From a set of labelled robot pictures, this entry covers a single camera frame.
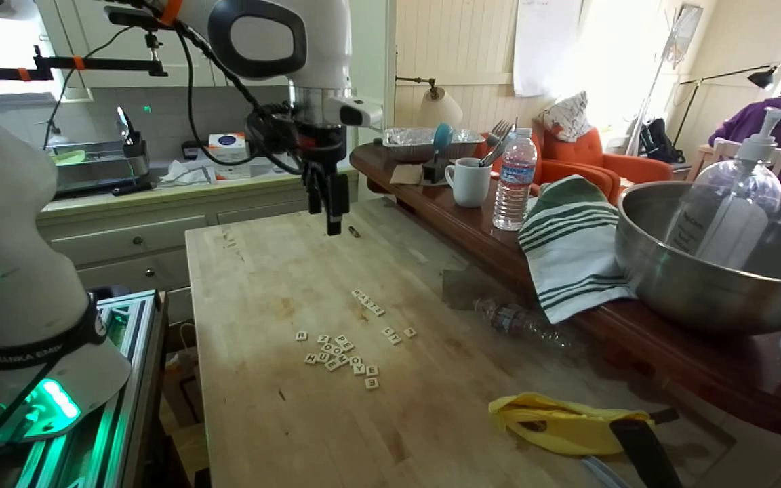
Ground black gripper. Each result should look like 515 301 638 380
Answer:
296 122 353 239

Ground brown cardboard sheet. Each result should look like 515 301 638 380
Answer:
388 161 429 190

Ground aluminium foil tray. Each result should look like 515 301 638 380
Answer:
380 126 482 149

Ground white tape roll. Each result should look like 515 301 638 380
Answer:
207 130 253 165

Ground white ceramic mug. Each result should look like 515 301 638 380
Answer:
441 154 493 211

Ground white desk lamp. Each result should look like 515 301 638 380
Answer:
395 73 466 130

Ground white crumpled rags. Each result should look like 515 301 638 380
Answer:
158 159 222 188

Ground metal utensils in mug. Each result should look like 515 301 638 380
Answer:
479 119 515 172

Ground clear plastic water bottle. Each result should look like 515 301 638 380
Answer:
492 129 540 233

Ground white drawer cabinet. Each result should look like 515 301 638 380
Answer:
36 173 319 301

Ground crushed clear plastic bottle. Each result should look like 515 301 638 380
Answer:
468 295 584 350

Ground green striped dish towel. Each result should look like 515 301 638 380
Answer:
515 173 641 325

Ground patterned pillow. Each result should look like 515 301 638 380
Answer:
543 91 601 145

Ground orange armchair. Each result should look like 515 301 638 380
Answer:
475 119 677 207

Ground black bag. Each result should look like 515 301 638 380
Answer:
638 118 683 165

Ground dark wooden counter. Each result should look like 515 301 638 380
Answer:
351 141 781 447

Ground large steel mixing bowl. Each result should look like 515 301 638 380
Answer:
614 179 781 339

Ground clear pump sanitizer bottle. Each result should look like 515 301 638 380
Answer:
661 106 781 271

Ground black floor lamp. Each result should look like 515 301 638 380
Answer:
672 64 781 152

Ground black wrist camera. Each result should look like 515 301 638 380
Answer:
245 106 307 161

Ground white wall paper sheet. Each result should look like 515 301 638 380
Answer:
508 0 586 100

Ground black camera on stand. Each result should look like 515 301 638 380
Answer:
104 3 177 58

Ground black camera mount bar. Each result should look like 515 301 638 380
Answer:
0 45 172 85

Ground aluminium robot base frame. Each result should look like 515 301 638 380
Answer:
0 287 169 488

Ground hanging wall picture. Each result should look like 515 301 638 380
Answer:
660 0 707 70

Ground black handle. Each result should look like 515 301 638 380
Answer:
608 416 687 488

